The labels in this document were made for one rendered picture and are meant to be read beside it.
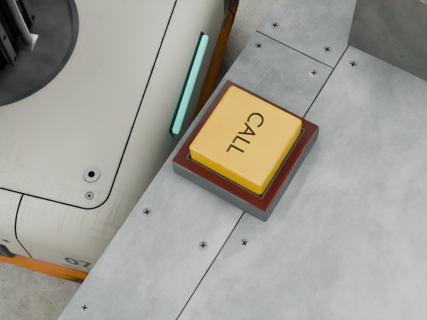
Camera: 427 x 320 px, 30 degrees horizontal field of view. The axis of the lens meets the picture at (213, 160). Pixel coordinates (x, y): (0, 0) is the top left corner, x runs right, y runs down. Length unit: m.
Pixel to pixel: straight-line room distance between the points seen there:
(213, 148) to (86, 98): 0.69
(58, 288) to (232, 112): 0.90
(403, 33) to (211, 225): 0.20
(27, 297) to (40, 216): 0.29
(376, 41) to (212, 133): 0.15
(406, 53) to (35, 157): 0.72
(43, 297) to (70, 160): 0.32
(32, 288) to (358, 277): 0.94
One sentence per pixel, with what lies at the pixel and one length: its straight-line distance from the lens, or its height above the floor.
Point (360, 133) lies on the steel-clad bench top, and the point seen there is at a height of 0.80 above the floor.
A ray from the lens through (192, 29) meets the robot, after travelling 1.30.
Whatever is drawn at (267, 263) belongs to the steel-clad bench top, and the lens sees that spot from 0.57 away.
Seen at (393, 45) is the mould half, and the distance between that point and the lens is 0.63.
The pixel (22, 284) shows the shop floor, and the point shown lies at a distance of 1.45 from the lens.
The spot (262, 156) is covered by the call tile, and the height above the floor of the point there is 0.84.
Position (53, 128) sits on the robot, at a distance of 1.23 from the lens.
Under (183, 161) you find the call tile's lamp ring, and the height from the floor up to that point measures 0.82.
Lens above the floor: 1.35
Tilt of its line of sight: 65 degrees down
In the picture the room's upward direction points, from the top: 5 degrees counter-clockwise
